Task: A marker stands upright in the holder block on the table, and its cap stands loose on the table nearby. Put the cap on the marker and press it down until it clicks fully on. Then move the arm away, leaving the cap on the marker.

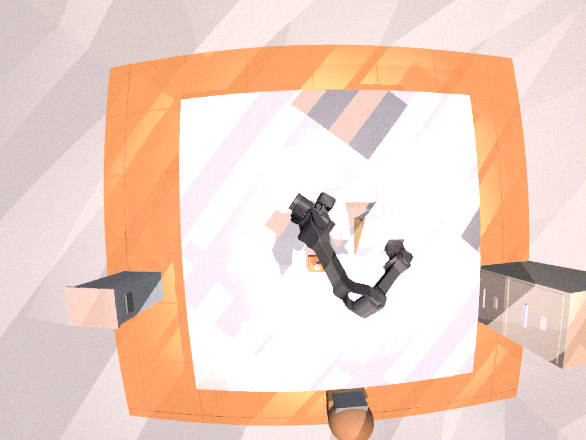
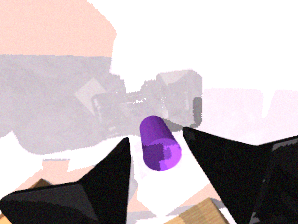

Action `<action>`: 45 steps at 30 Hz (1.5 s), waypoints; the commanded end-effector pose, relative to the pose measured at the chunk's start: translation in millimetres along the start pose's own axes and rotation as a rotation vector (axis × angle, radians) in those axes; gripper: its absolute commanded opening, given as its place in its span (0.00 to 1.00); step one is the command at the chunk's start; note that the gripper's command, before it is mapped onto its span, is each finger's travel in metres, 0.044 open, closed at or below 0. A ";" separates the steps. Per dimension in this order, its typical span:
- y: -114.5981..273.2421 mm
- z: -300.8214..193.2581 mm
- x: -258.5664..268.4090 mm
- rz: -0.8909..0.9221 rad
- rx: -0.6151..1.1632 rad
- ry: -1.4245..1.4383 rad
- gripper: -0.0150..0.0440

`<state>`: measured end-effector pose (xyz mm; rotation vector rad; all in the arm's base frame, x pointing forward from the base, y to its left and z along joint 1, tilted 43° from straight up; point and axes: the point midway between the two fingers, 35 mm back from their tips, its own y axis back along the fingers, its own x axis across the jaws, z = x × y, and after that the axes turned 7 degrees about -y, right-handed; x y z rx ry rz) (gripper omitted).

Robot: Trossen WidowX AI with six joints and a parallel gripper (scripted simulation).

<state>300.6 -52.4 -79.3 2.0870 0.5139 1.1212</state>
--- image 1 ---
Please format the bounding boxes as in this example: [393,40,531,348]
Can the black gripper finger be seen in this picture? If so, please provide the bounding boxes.
[314,201,331,214]

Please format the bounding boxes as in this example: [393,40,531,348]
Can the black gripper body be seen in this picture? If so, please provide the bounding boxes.
[298,192,337,242]

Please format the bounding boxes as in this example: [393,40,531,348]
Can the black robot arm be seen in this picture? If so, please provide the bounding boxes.
[289,193,414,319]

